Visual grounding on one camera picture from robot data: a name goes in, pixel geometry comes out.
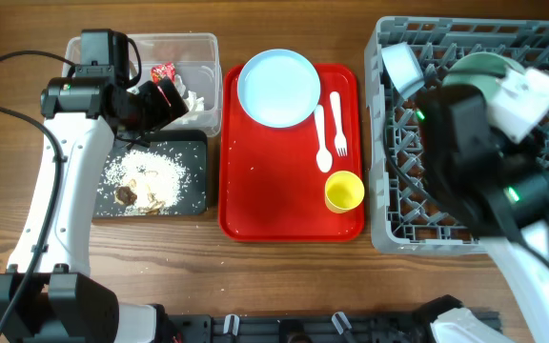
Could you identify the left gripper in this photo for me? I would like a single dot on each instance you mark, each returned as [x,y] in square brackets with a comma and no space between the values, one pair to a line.
[162,112]

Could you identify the white napkin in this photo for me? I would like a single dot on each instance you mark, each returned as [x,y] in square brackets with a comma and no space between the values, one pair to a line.
[193,100]

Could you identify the white rice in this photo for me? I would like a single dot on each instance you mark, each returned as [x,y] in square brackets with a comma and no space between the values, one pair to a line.
[155,176]

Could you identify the brown food scraps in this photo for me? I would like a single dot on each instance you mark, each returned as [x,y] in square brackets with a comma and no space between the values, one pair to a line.
[138,198]

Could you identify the light blue plate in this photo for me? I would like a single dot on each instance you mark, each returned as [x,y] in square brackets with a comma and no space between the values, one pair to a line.
[278,88]

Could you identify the light blue food bowl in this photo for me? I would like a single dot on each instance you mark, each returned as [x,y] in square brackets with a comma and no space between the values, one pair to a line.
[403,68]

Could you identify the mint green bowl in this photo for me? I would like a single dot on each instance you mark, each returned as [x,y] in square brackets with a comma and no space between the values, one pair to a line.
[473,68]

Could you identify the red snack wrapper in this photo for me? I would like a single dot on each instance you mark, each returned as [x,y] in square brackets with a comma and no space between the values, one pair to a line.
[163,77]

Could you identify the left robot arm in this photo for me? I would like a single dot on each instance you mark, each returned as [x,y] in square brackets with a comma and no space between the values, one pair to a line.
[46,291]

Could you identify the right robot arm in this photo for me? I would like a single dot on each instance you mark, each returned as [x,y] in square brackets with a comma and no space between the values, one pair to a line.
[495,188]

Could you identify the black waste tray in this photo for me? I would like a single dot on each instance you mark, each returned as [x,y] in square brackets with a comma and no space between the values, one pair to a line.
[193,157]

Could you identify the grey dishwasher rack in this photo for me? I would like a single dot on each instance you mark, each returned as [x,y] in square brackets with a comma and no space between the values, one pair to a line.
[402,221]

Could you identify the clear plastic bin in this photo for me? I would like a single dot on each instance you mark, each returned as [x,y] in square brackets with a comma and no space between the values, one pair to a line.
[195,57]

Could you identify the red serving tray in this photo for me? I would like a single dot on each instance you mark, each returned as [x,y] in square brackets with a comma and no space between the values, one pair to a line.
[270,187]

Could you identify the white plastic spoon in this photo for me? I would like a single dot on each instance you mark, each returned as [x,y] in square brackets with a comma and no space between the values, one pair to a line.
[324,158]

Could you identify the white plastic fork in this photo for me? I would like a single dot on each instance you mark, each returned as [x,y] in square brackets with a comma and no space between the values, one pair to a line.
[340,138]

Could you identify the yellow plastic cup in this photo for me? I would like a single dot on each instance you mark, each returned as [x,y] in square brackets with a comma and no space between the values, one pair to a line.
[344,191]

